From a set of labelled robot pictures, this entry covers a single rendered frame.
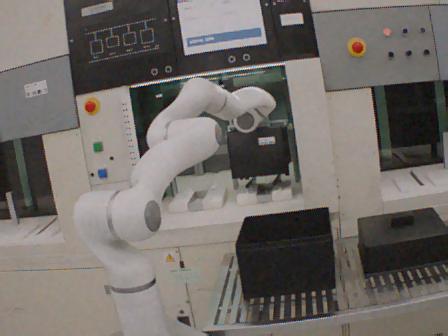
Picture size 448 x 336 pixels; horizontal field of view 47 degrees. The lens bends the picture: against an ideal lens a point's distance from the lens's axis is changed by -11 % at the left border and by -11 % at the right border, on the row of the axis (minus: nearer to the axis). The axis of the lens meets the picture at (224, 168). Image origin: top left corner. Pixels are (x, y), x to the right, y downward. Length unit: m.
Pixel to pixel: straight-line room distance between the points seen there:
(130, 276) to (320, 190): 0.84
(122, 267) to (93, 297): 0.95
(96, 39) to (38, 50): 0.25
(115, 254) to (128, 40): 0.89
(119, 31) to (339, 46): 0.77
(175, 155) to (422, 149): 1.31
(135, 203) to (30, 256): 1.13
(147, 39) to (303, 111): 0.59
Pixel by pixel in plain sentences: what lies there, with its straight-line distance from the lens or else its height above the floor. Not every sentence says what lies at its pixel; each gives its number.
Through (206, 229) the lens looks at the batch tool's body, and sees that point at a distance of 2.05.
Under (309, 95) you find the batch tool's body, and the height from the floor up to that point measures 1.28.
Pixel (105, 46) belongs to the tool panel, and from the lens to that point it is 2.02.
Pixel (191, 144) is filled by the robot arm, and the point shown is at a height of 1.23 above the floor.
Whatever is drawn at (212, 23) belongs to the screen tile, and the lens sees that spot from 1.94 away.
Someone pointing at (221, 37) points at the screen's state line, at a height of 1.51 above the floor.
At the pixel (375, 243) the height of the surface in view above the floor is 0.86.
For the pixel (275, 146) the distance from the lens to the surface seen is 2.18.
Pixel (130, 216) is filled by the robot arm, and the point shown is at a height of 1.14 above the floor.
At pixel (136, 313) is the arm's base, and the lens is 1.37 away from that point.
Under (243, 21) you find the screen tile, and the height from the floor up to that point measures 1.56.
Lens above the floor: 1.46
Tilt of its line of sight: 11 degrees down
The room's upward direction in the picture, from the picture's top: 9 degrees counter-clockwise
